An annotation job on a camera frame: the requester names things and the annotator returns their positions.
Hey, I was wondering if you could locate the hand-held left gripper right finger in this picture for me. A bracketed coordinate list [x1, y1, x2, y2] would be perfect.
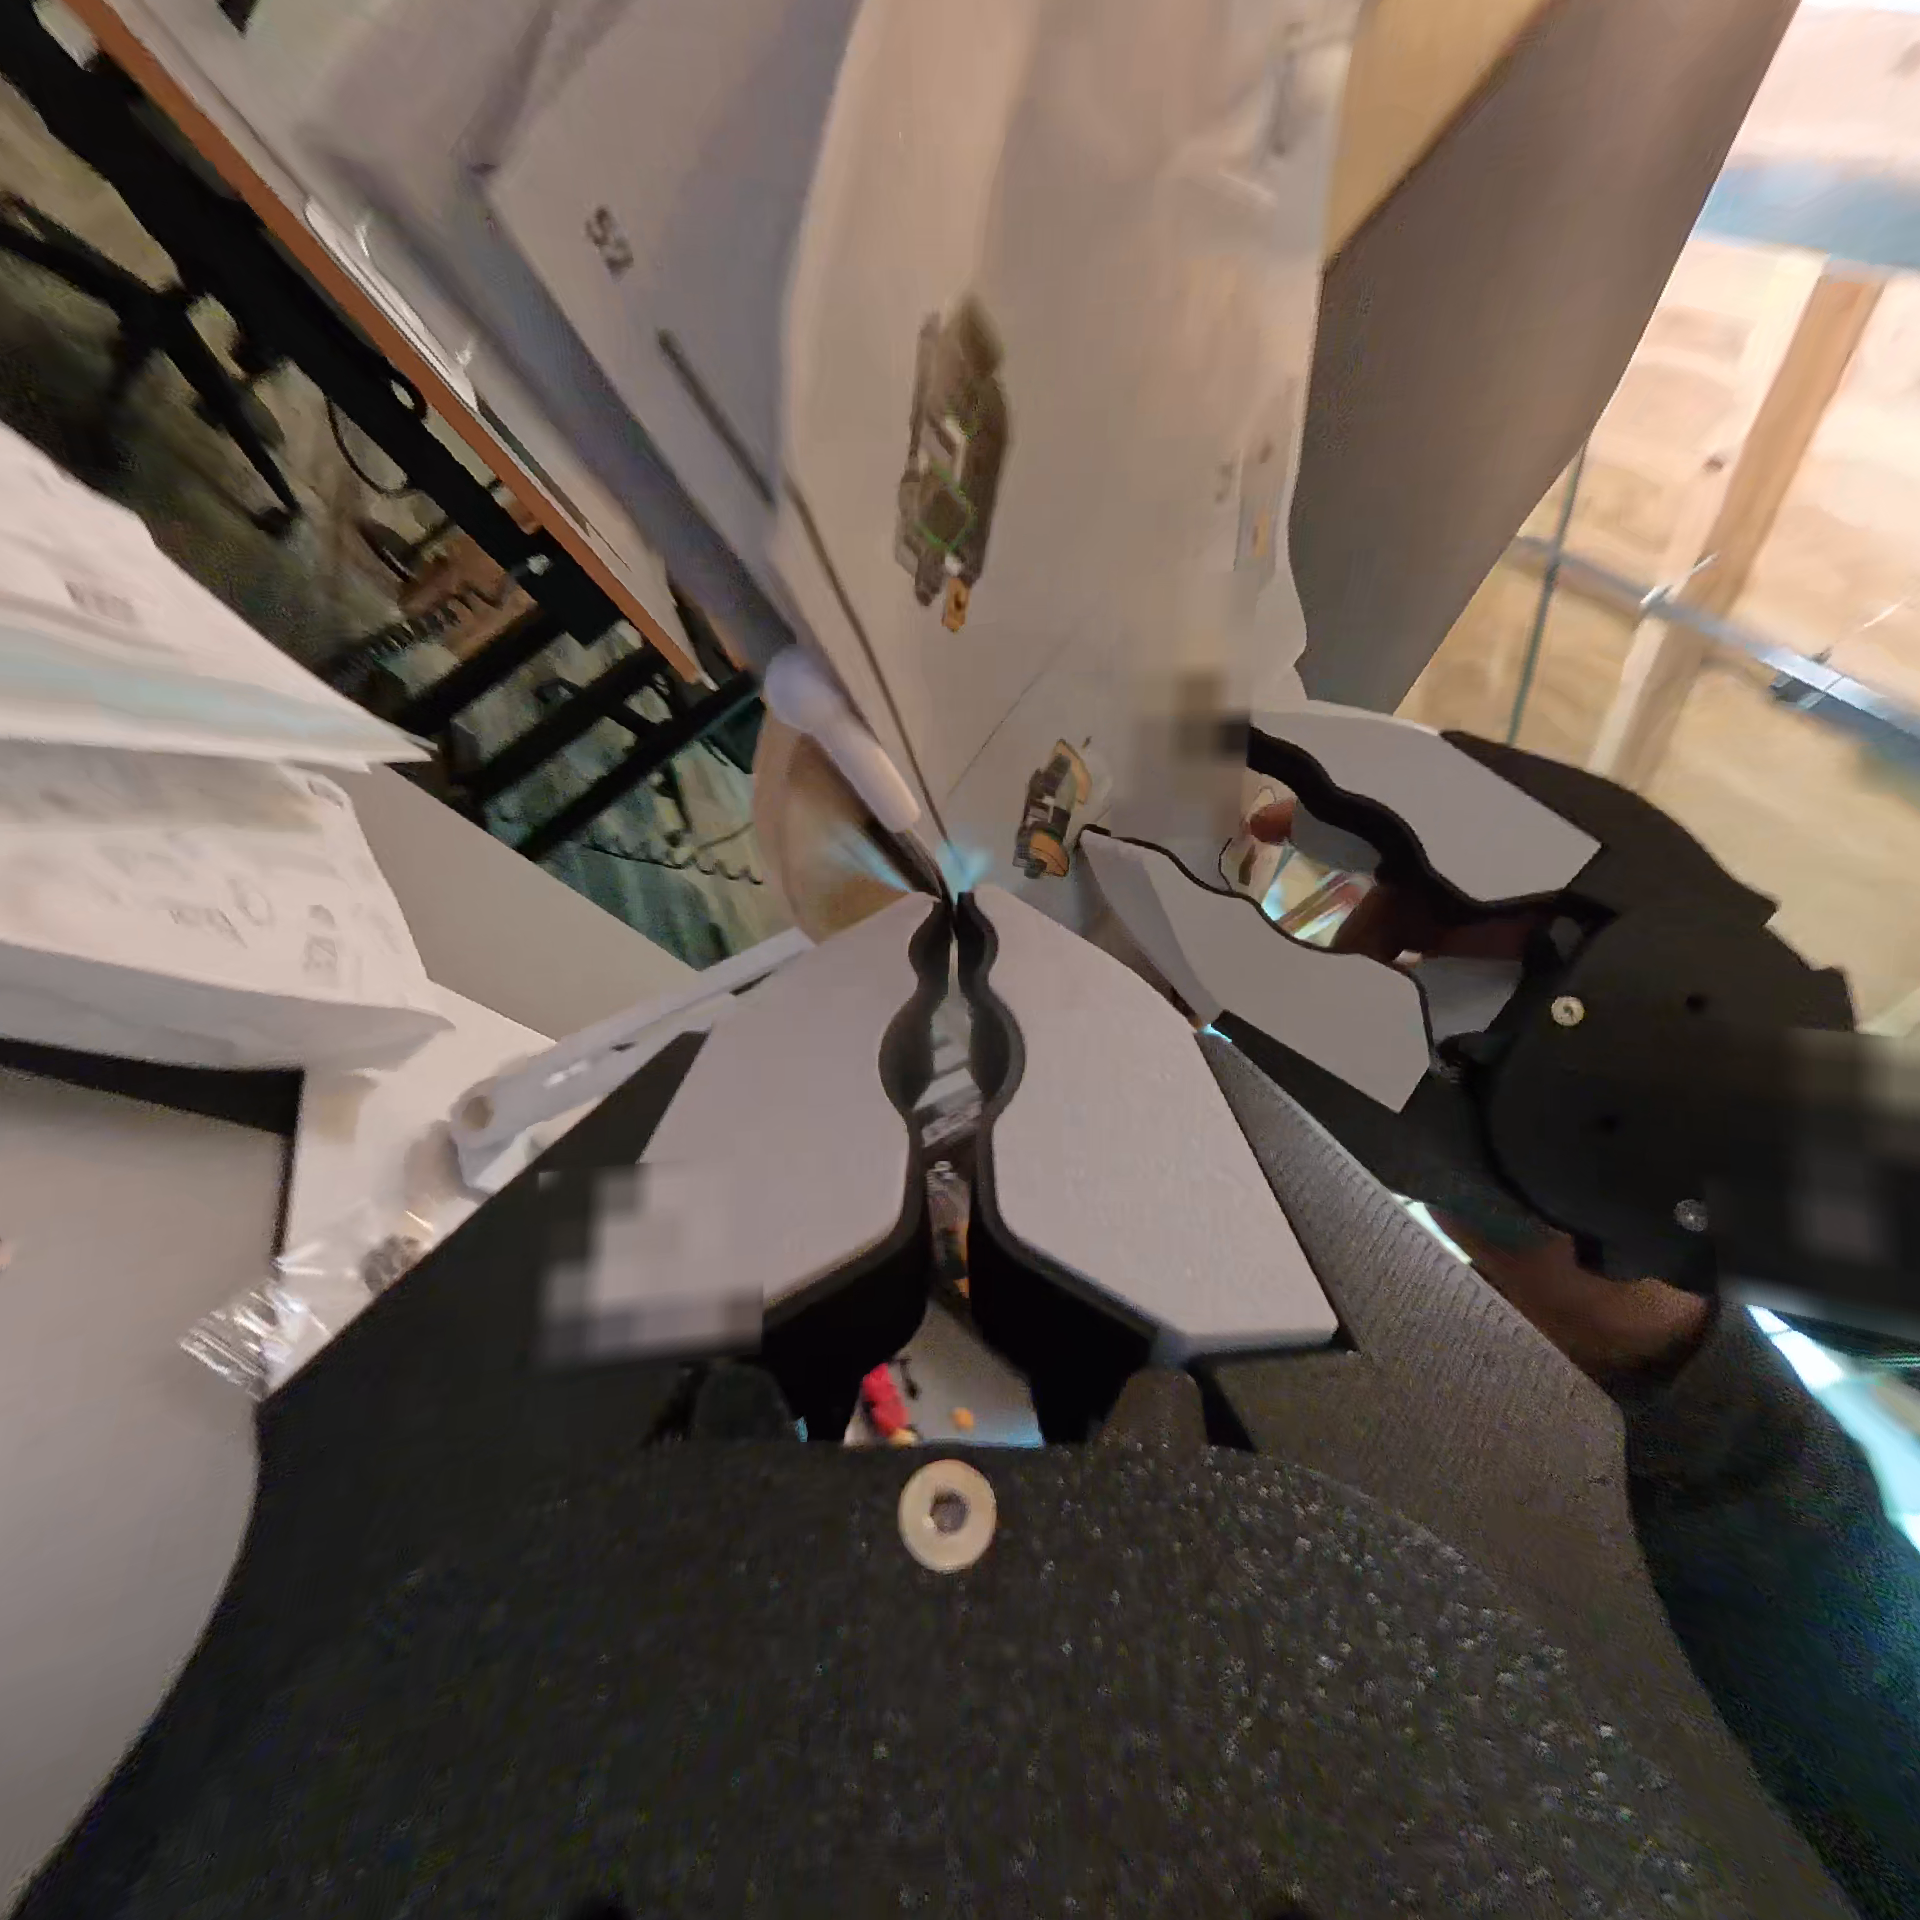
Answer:
[959, 892, 1343, 1444]

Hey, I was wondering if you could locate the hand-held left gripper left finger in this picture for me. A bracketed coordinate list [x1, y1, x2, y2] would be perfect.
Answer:
[638, 892, 954, 1439]

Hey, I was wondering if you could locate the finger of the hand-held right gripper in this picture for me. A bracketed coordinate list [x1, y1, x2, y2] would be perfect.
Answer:
[1247, 704, 1605, 913]
[1077, 829, 1439, 1114]

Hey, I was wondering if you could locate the lego instruction booklet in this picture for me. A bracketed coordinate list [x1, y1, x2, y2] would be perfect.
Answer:
[301, 0, 1360, 917]

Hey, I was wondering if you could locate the person's right forearm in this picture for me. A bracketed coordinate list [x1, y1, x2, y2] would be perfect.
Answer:
[1478, 1230, 1920, 1920]

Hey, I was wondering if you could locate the person's right hand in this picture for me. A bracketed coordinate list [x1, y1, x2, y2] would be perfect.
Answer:
[1249, 796, 1520, 968]

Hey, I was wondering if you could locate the clear plastic parts bag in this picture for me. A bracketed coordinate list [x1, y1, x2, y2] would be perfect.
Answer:
[181, 1258, 338, 1402]

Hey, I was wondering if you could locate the wooden-edged background desk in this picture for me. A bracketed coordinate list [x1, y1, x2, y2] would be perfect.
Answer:
[0, 0, 768, 856]

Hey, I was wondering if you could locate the pale wooden post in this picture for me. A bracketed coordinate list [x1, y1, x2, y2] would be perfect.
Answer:
[1583, 269, 1893, 782]

